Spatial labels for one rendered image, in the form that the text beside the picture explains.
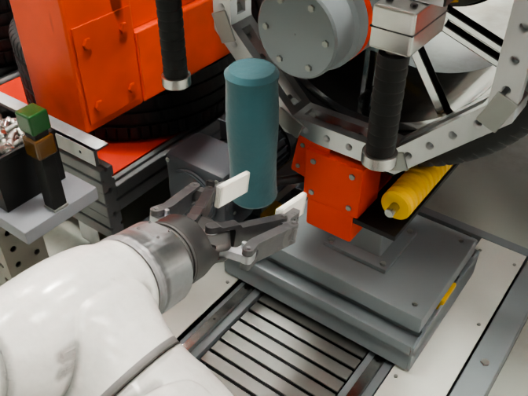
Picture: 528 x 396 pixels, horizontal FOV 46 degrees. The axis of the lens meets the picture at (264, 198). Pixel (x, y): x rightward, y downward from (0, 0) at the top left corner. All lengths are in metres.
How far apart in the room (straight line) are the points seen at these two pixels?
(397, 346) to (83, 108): 0.80
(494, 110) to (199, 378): 0.59
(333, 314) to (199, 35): 0.69
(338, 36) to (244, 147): 0.30
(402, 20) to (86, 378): 0.46
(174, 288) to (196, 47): 0.94
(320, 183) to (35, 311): 0.74
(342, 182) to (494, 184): 1.05
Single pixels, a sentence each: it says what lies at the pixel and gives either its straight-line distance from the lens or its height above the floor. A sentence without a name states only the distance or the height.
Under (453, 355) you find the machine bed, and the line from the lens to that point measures 1.46.
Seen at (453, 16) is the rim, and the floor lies 0.82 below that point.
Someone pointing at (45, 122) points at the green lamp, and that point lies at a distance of 1.12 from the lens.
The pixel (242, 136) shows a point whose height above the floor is 0.64.
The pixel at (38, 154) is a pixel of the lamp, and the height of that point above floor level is 0.59.
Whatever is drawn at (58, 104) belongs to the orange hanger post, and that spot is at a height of 0.57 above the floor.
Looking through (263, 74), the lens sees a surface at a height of 0.74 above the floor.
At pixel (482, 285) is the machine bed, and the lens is 1.62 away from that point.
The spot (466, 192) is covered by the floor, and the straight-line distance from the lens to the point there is 2.04.
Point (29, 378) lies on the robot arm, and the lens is 0.49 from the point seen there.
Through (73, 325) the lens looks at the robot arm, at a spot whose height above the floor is 0.83.
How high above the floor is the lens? 1.19
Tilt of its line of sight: 39 degrees down
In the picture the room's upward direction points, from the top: straight up
